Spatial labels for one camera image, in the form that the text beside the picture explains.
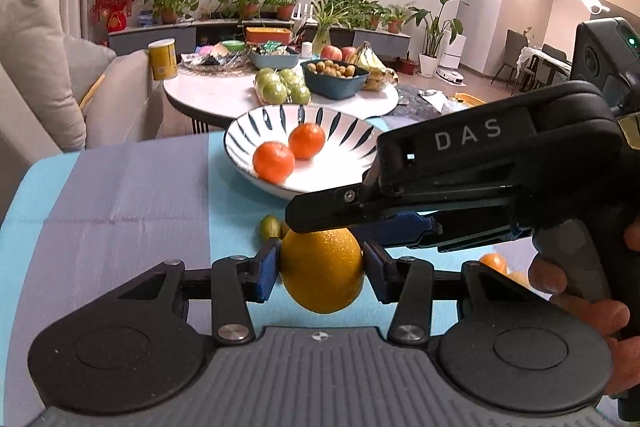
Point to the glass vase with green plant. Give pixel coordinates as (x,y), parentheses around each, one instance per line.
(321,32)

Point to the white cup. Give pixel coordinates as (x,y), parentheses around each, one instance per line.
(306,49)

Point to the grey tv cabinet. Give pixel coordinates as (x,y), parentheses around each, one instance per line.
(150,34)

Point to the beige sofa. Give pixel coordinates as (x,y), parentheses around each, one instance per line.
(120,102)

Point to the tray of snack wrappers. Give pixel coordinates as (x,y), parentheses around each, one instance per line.
(210,62)

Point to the potted green plant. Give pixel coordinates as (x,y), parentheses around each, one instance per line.
(395,21)
(247,2)
(170,2)
(372,14)
(285,4)

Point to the dark marble coffee table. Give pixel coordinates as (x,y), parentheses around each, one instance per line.
(415,104)

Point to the dining table with white cloth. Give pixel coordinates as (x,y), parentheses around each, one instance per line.
(545,59)

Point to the orange box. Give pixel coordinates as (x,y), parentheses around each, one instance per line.
(267,34)

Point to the bunch of bananas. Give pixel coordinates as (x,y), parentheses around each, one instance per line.
(372,64)

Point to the yellow basket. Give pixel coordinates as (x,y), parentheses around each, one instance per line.
(467,98)

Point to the wrapped tray of green apples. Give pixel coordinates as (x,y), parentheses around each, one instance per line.
(280,87)

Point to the tall plant in white pot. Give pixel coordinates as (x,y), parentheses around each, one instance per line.
(435,32)

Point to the person's right hand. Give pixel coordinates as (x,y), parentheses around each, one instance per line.
(597,314)

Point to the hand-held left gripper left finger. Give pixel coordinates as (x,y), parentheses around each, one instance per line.
(265,274)

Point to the small green fruit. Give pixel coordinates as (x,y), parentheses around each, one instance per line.
(270,227)

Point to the yellow lemon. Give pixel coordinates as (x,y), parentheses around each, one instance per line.
(322,274)

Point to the teal basket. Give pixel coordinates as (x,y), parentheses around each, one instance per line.
(272,59)

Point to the beige cushion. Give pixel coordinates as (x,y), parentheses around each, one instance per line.
(35,57)

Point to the white round coffee table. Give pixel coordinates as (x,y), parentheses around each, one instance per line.
(215,97)

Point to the dark blue bowl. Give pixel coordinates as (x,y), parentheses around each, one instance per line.
(332,88)

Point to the blue and grey tablecloth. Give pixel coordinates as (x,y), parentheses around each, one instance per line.
(125,217)

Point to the red apple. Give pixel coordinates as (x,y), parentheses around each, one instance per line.
(348,54)
(331,53)

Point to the striped white ceramic bowl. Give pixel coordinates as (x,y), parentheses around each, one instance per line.
(320,177)

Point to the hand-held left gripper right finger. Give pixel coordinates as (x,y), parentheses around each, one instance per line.
(376,274)

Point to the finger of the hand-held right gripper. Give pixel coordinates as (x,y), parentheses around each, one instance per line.
(325,209)
(410,231)

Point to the dining chair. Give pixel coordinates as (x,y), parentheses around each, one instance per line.
(512,54)

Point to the grey cushion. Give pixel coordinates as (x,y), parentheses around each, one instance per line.
(87,67)

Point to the yellow can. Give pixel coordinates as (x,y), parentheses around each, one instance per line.
(163,59)

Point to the small plant in red pot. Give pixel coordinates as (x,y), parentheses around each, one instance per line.
(407,66)

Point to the green bowl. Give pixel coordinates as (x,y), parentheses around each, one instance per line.
(232,45)

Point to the orange tangerine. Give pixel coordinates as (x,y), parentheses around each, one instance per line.
(274,162)
(306,140)
(494,261)

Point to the pile of longans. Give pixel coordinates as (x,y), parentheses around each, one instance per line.
(332,68)

